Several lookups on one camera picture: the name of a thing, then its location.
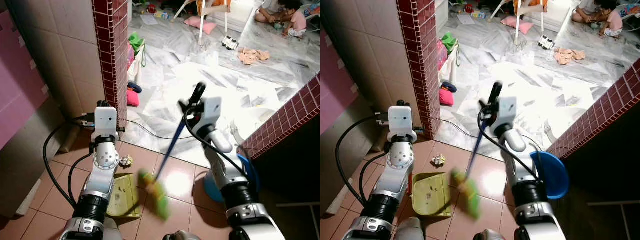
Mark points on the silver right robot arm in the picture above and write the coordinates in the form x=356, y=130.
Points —
x=525, y=185
x=235, y=185

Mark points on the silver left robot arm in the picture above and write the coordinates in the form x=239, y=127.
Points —
x=395, y=180
x=101, y=180

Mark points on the bright pink cushion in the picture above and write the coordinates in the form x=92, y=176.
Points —
x=446, y=97
x=132, y=98

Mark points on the dark blue cap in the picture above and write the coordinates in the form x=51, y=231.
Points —
x=134, y=87
x=448, y=87

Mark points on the white hanging bag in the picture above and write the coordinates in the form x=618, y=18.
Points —
x=451, y=67
x=136, y=67

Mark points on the white and black toy car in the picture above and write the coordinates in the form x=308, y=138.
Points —
x=230, y=43
x=546, y=43

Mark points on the crumpled paper ball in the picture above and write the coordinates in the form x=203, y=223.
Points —
x=126, y=160
x=439, y=159

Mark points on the peach crumpled cloth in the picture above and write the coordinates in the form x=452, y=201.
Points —
x=569, y=56
x=252, y=56

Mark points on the pink pillow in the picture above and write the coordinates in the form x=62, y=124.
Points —
x=517, y=24
x=200, y=24

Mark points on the green bag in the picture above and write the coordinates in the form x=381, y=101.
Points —
x=135, y=41
x=448, y=41

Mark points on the white-legged chair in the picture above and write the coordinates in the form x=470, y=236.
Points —
x=201, y=22
x=518, y=22

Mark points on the pink cabinet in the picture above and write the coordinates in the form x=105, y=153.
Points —
x=20, y=85
x=335, y=85

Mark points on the white paper sheet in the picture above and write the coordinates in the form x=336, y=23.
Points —
x=149, y=19
x=466, y=19

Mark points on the blue plastic bucket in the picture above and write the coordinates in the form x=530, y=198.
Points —
x=212, y=187
x=552, y=175

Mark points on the green plastic dustpan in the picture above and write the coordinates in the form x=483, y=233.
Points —
x=124, y=197
x=431, y=195

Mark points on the seated adult person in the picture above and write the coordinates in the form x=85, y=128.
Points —
x=267, y=12
x=584, y=12

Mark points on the child in pink shirt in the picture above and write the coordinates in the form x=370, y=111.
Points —
x=614, y=21
x=298, y=21

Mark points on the grey metal rack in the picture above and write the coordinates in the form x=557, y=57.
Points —
x=615, y=220
x=297, y=220

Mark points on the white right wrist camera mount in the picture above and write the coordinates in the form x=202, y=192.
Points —
x=211, y=112
x=507, y=112

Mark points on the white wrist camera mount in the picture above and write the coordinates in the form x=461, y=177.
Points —
x=401, y=122
x=105, y=122
x=507, y=112
x=211, y=112

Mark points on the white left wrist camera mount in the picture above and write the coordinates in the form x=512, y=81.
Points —
x=401, y=122
x=105, y=122

